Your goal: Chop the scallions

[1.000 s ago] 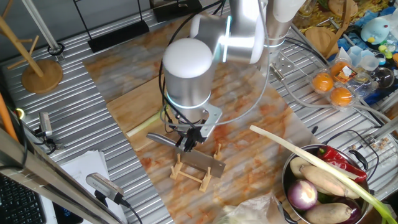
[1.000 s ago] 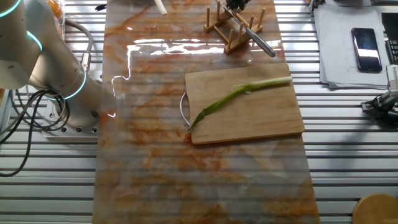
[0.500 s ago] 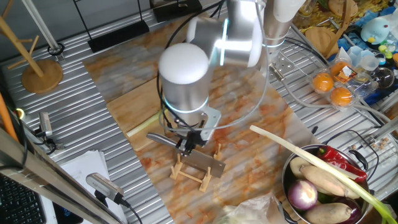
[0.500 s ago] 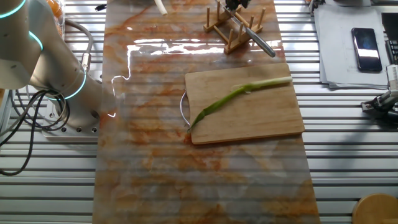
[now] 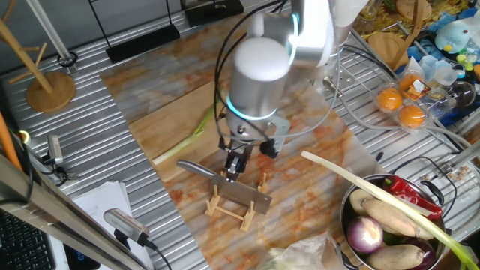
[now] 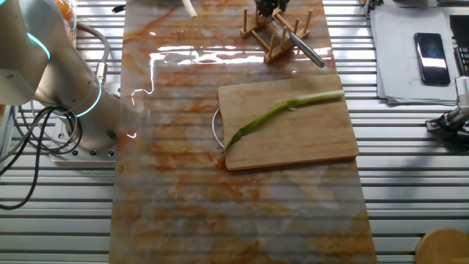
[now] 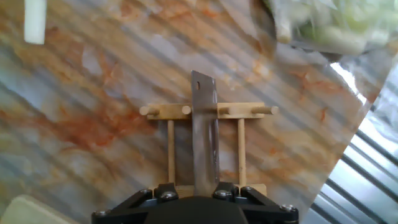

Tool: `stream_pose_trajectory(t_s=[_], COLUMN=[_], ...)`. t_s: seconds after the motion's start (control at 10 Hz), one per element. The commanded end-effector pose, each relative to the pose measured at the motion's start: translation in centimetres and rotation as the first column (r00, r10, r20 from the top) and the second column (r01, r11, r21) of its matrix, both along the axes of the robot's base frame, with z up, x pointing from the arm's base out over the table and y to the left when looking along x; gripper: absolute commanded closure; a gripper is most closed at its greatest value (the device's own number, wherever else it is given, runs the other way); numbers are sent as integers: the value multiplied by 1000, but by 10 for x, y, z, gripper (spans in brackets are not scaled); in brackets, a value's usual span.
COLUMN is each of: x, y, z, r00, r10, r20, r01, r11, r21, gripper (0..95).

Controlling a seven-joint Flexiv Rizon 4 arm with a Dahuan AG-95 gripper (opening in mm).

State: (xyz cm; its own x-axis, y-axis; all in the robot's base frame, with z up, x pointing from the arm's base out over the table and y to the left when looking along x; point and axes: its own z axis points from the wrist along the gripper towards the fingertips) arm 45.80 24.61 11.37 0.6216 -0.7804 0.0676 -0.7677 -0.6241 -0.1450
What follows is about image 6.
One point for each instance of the wooden knife rack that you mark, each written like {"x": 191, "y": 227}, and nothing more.
{"x": 280, "y": 52}

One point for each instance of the white paper sheets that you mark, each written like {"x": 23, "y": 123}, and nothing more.
{"x": 399, "y": 73}

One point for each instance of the black smartphone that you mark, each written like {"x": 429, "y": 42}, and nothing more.
{"x": 432, "y": 58}

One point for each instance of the clear plastic fruit box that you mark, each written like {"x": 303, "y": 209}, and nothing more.
{"x": 69, "y": 29}

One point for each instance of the steel cleaver knife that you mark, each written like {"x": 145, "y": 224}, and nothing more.
{"x": 308, "y": 51}

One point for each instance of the wooden cutting board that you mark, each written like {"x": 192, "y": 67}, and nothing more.
{"x": 293, "y": 132}

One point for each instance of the orange marble pattern mat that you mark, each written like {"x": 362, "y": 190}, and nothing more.
{"x": 220, "y": 205}

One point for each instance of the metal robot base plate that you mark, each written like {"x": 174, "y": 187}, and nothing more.
{"x": 84, "y": 158}

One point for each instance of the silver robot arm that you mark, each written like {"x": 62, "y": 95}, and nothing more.
{"x": 44, "y": 62}

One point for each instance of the long white green leek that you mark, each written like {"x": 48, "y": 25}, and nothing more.
{"x": 190, "y": 9}

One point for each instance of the wooden mug tree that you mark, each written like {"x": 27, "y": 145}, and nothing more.
{"x": 443, "y": 247}

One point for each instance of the green scallion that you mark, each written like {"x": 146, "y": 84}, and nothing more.
{"x": 264, "y": 117}

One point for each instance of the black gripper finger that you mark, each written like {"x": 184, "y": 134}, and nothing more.
{"x": 281, "y": 5}
{"x": 264, "y": 8}

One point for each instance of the orange fruit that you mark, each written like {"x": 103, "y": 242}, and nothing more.
{"x": 64, "y": 9}

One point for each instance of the black keyboard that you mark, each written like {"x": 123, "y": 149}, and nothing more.
{"x": 462, "y": 60}

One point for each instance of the small black plug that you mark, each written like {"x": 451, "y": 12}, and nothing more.
{"x": 118, "y": 9}

